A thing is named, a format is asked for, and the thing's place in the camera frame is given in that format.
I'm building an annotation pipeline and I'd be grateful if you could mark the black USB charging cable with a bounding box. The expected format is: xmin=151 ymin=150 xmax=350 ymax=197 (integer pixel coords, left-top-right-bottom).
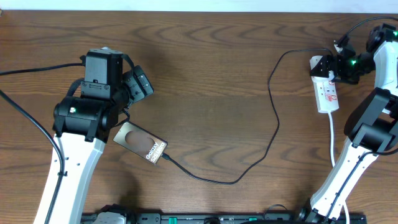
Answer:
xmin=161 ymin=48 xmax=335 ymax=185

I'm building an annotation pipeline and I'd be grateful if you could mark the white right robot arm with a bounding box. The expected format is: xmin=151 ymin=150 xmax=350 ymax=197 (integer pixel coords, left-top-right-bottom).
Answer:
xmin=297 ymin=24 xmax=397 ymax=223

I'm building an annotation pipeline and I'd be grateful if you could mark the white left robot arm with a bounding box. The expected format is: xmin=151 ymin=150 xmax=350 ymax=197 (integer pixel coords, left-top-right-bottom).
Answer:
xmin=34 ymin=65 xmax=154 ymax=223

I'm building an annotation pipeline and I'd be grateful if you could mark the white USB charger adapter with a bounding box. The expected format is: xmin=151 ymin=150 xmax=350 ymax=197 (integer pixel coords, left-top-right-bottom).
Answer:
xmin=310 ymin=55 xmax=335 ymax=83

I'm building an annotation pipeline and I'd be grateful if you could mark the white power strip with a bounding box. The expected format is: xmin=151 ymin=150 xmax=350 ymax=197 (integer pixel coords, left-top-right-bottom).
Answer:
xmin=313 ymin=81 xmax=339 ymax=114

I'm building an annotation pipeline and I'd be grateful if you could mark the white power strip cord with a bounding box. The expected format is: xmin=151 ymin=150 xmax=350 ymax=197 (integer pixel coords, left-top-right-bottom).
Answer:
xmin=328 ymin=111 xmax=351 ymax=224

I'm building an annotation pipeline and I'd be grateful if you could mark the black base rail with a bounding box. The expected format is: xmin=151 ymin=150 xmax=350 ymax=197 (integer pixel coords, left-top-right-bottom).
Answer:
xmin=81 ymin=212 xmax=368 ymax=224

